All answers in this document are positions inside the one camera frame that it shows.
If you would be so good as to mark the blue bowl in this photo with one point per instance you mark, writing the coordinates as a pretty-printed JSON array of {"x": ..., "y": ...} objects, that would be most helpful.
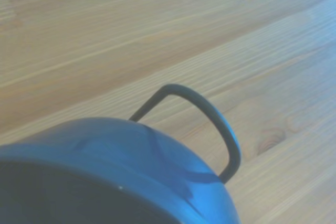
[{"x": 110, "y": 161}]

